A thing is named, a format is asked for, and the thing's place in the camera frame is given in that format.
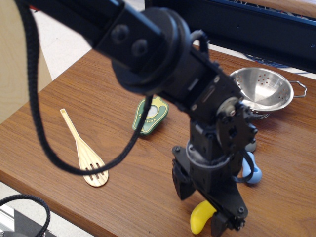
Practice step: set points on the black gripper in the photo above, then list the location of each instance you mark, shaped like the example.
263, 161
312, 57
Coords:
192, 172

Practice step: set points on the yellow toy banana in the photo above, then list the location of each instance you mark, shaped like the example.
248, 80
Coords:
200, 215

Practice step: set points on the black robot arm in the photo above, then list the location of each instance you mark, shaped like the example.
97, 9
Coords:
154, 52

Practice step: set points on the robot base with rail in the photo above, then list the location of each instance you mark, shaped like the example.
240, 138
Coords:
23, 226

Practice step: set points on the steel colander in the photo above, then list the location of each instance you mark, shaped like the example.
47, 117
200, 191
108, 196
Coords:
266, 91

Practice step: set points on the grey blue ice cream scoop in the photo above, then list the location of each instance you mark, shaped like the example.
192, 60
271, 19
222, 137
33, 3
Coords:
246, 169

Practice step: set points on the green toy pepper half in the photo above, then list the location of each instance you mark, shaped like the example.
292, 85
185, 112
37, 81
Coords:
156, 114

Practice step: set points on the wooden slotted spatula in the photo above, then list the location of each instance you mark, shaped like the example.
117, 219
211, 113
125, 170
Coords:
88, 159

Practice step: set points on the light wooden panel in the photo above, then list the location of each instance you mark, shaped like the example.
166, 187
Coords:
13, 60

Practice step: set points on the black metal frame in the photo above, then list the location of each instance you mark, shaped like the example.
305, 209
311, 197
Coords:
253, 30

